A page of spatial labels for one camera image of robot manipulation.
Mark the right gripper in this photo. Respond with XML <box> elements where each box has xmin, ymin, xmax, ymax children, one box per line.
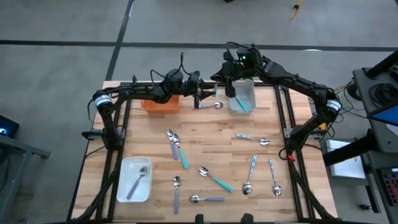
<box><xmin>211</xmin><ymin>48</ymin><xmax>261</xmax><ymax>98</ymax></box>

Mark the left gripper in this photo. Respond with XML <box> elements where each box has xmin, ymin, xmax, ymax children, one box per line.
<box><xmin>183</xmin><ymin>71</ymin><xmax>216</xmax><ymax>110</ymax></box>

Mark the blue patterned handle spoon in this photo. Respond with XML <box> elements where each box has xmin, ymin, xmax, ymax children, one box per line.
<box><xmin>192</xmin><ymin>101</ymin><xmax>224</xmax><ymax>110</ymax></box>
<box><xmin>235</xmin><ymin>133</ymin><xmax>271</xmax><ymax>147</ymax></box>
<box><xmin>242</xmin><ymin>154</ymin><xmax>258</xmax><ymax>196</ymax></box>
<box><xmin>269</xmin><ymin>159</ymin><xmax>283</xmax><ymax>197</ymax></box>

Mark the purple handled spoon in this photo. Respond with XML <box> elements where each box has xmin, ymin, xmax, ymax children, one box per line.
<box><xmin>188</xmin><ymin>194</ymin><xmax>226</xmax><ymax>204</ymax></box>
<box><xmin>126</xmin><ymin>166</ymin><xmax>149</xmax><ymax>201</ymax></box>
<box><xmin>173</xmin><ymin>175</ymin><xmax>182</xmax><ymax>215</ymax></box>
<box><xmin>165</xmin><ymin>129</ymin><xmax>180</xmax><ymax>161</ymax></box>

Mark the light grey plastic bin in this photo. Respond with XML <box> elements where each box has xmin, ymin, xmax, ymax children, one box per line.
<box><xmin>228</xmin><ymin>78</ymin><xmax>257</xmax><ymax>116</ymax></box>

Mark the orange plastic bin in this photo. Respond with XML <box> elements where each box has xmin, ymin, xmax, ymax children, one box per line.
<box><xmin>141</xmin><ymin>94</ymin><xmax>182</xmax><ymax>114</ymax></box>

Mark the wooden stick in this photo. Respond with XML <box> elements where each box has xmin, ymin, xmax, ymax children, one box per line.
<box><xmin>290</xmin><ymin>0</ymin><xmax>305</xmax><ymax>20</ymax></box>

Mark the white plastic bin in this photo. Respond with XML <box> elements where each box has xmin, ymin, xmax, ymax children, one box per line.
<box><xmin>116</xmin><ymin>156</ymin><xmax>154</xmax><ymax>203</ymax></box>

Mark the person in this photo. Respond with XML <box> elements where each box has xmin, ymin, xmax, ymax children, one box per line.
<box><xmin>194</xmin><ymin>213</ymin><xmax>254</xmax><ymax>224</ymax></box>

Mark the grey cart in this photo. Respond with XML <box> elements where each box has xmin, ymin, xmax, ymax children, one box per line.
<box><xmin>352</xmin><ymin>67</ymin><xmax>398</xmax><ymax>154</ymax></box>

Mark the black metal bar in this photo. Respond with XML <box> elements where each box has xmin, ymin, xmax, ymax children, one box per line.
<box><xmin>322</xmin><ymin>128</ymin><xmax>376</xmax><ymax>166</ymax></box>

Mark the white box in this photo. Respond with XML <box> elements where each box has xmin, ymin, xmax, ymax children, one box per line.
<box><xmin>325</xmin><ymin>139</ymin><xmax>367</xmax><ymax>180</ymax></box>

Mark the black pole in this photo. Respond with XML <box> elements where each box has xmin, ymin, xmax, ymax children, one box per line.
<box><xmin>365</xmin><ymin>49</ymin><xmax>398</xmax><ymax>80</ymax></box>

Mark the blue screen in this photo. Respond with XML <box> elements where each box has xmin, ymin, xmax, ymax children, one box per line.
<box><xmin>368</xmin><ymin>104</ymin><xmax>398</xmax><ymax>128</ymax></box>

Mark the grey side desk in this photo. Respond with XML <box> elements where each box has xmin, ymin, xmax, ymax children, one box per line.
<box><xmin>362</xmin><ymin>149</ymin><xmax>398</xmax><ymax>224</ymax></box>

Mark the grey metal stand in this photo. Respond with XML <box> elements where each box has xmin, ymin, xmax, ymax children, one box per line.
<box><xmin>0</xmin><ymin>133</ymin><xmax>52</xmax><ymax>224</ymax></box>

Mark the black device with blue light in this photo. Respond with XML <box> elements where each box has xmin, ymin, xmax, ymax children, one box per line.
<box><xmin>0</xmin><ymin>114</ymin><xmax>21</xmax><ymax>139</ymax></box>

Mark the colourful backlit keyboard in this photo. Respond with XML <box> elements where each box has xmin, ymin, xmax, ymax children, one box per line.
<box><xmin>381</xmin><ymin>167</ymin><xmax>398</xmax><ymax>207</ymax></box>

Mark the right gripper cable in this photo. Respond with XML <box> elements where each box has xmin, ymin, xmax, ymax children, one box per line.
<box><xmin>224</xmin><ymin>40</ymin><xmax>259</xmax><ymax>55</ymax></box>

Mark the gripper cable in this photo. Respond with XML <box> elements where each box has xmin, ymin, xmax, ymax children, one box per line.
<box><xmin>224</xmin><ymin>40</ymin><xmax>259</xmax><ymax>55</ymax></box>
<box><xmin>150</xmin><ymin>52</ymin><xmax>187</xmax><ymax>82</ymax></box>

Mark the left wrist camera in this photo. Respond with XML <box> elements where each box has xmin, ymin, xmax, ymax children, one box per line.
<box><xmin>164</xmin><ymin>68</ymin><xmax>185</xmax><ymax>93</ymax></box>

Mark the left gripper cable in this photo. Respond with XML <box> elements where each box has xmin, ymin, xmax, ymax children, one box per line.
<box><xmin>150</xmin><ymin>52</ymin><xmax>187</xmax><ymax>82</ymax></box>

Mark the black aluminium table frame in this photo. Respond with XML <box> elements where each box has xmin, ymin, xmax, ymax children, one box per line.
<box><xmin>67</xmin><ymin>74</ymin><xmax>335</xmax><ymax>224</ymax></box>

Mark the coiled black cable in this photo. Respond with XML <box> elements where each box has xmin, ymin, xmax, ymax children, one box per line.
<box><xmin>369</xmin><ymin>83</ymin><xmax>398</xmax><ymax>109</ymax></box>

